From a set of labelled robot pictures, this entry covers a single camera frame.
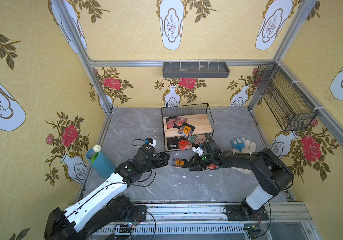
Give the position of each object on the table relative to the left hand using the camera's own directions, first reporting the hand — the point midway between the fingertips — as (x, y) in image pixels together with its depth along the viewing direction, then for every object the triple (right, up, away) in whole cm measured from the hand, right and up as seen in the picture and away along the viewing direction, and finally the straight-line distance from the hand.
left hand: (165, 157), depth 78 cm
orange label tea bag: (+8, -6, +12) cm, 16 cm away
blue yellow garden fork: (+47, +3, +19) cm, 51 cm away
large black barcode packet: (+4, +4, +22) cm, 22 cm away
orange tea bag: (+12, +13, +8) cm, 20 cm away
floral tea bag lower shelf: (+21, +6, +22) cm, 31 cm away
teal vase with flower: (-31, -2, -5) cm, 31 cm away
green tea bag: (+17, +7, +22) cm, 29 cm away
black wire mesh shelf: (+21, +20, +14) cm, 32 cm away
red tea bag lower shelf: (+11, +3, +20) cm, 23 cm away
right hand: (+11, -8, +8) cm, 15 cm away
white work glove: (+54, +2, +20) cm, 58 cm away
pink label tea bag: (+5, +18, +12) cm, 23 cm away
